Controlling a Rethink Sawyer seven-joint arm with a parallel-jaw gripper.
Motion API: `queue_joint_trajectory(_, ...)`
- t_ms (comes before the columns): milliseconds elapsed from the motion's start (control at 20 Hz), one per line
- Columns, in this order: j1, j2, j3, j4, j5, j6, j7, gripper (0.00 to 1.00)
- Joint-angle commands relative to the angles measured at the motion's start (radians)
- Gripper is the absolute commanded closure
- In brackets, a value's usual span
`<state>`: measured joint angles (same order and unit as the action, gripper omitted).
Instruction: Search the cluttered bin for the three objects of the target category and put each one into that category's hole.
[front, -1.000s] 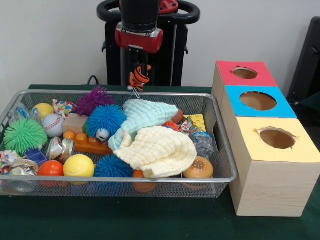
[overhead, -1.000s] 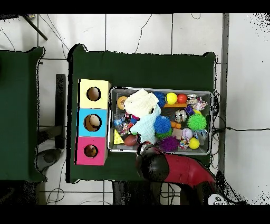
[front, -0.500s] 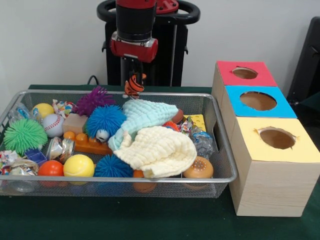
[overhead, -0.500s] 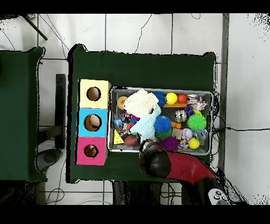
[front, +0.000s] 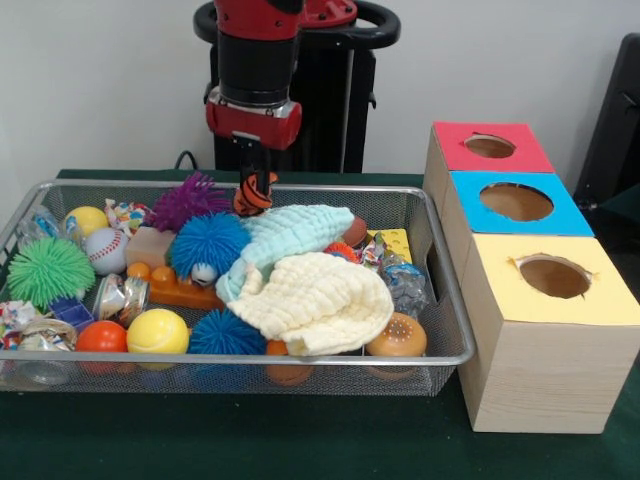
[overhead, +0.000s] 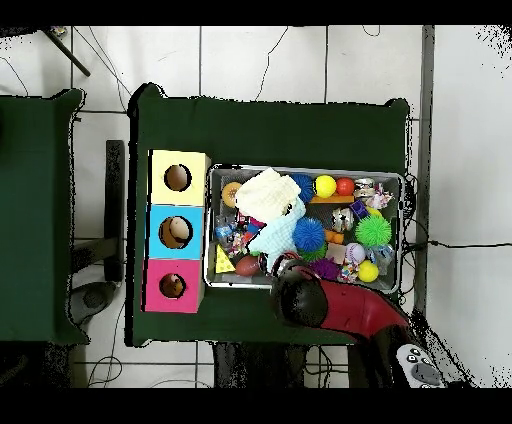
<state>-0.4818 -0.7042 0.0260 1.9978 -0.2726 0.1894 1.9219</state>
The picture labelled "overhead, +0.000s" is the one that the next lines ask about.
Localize toy burger bun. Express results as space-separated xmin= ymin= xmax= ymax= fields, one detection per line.
xmin=221 ymin=180 xmax=243 ymax=209

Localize black tripod leg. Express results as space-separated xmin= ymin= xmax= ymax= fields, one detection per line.
xmin=41 ymin=26 xmax=92 ymax=77

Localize yellow toy cheese wedge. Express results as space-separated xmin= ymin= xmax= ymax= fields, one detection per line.
xmin=214 ymin=243 xmax=237 ymax=274

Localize blue spiky ball with eyes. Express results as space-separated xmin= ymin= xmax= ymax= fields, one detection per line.
xmin=291 ymin=216 xmax=326 ymax=252

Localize purple spiky ball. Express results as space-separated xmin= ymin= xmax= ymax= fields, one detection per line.
xmin=309 ymin=257 xmax=342 ymax=281

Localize brown plush bear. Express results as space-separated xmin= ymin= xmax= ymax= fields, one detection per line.
xmin=161 ymin=273 xmax=186 ymax=298

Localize wooden box with three holes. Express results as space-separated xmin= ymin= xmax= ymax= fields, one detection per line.
xmin=141 ymin=149 xmax=212 ymax=314

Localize black floor cable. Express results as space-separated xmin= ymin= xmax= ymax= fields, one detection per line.
xmin=403 ymin=238 xmax=512 ymax=253

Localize large green spiky ball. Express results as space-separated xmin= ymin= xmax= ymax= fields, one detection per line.
xmin=354 ymin=214 xmax=392 ymax=248

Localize cream cloth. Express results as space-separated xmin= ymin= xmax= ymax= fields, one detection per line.
xmin=234 ymin=166 xmax=302 ymax=223

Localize large yellow ball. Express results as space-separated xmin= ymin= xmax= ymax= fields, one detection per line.
xmin=312 ymin=174 xmax=338 ymax=199

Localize dark green table cloth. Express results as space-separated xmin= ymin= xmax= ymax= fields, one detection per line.
xmin=126 ymin=82 xmax=411 ymax=347
xmin=0 ymin=89 xmax=90 ymax=346

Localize orange ball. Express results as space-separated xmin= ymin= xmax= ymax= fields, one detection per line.
xmin=334 ymin=176 xmax=356 ymax=197

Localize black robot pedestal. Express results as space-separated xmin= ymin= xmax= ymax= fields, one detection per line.
xmin=211 ymin=341 xmax=311 ymax=389

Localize black upright panel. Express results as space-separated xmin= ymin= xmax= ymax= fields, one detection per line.
xmin=104 ymin=139 xmax=126 ymax=281

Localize mint green cloth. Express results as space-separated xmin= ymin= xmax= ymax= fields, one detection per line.
xmin=247 ymin=197 xmax=307 ymax=273

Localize silver mesh bin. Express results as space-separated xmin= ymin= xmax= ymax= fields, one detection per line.
xmin=204 ymin=163 xmax=403 ymax=295

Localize grey stand base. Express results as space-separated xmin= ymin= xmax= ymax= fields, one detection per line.
xmin=67 ymin=281 xmax=117 ymax=325

